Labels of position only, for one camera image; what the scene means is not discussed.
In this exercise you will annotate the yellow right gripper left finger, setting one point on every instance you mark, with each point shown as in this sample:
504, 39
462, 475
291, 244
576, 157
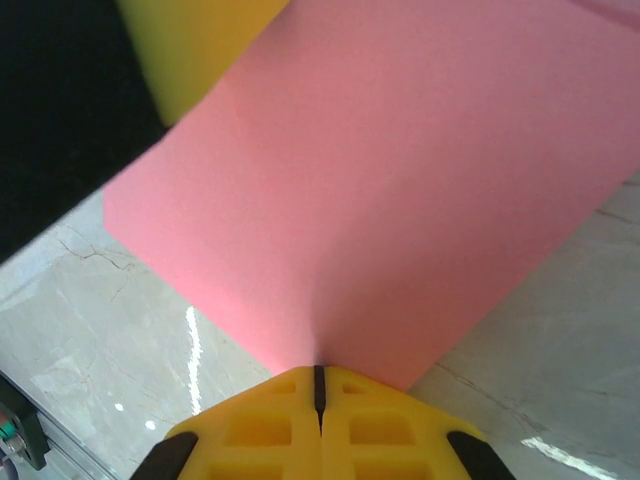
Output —
250, 430

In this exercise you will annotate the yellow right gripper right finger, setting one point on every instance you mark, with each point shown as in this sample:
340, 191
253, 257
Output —
390, 430

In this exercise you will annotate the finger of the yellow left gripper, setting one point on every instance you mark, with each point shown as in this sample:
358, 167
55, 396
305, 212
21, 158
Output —
195, 45

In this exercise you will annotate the pink paper sheet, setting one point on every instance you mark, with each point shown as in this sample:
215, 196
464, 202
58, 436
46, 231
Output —
375, 175

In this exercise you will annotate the aluminium mounting rail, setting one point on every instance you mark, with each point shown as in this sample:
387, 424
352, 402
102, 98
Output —
65, 447

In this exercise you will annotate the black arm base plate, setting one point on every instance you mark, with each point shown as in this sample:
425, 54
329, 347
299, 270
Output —
30, 440

